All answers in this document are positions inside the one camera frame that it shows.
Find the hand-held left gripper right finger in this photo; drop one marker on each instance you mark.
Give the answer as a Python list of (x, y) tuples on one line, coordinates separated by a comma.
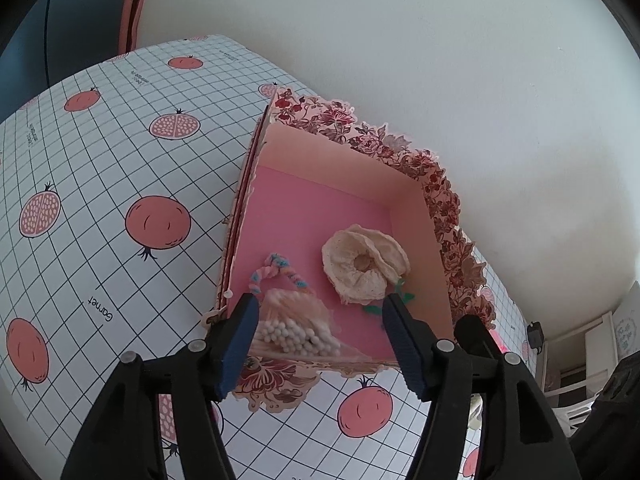
[(405, 350)]

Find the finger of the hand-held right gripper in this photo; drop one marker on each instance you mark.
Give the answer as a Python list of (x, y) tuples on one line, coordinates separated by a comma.
[(472, 332)]

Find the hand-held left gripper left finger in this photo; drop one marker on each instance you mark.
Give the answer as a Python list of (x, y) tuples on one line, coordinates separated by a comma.
[(237, 350)]

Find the green ribbon bow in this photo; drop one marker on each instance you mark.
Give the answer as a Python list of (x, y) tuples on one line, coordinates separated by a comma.
[(372, 310)]

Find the clear bag of cotton swabs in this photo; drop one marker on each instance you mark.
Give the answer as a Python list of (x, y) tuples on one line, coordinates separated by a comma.
[(295, 332)]

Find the cream fabric scrunchie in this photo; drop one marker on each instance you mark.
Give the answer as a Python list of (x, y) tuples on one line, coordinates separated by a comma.
[(340, 265)]

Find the pink floral paper box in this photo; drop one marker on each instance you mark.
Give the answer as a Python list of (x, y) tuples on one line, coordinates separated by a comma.
[(310, 200)]

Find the black power adapter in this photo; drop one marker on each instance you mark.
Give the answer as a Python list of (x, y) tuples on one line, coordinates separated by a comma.
[(536, 334)]

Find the white shelf unit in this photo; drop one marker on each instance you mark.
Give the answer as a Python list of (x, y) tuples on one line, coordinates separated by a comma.
[(585, 350)]

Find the pink edge strip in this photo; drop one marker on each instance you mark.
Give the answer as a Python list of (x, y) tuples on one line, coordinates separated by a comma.
[(135, 5)]

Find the dark blue cabinet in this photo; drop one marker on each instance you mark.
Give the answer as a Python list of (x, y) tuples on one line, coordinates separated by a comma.
[(65, 20)]

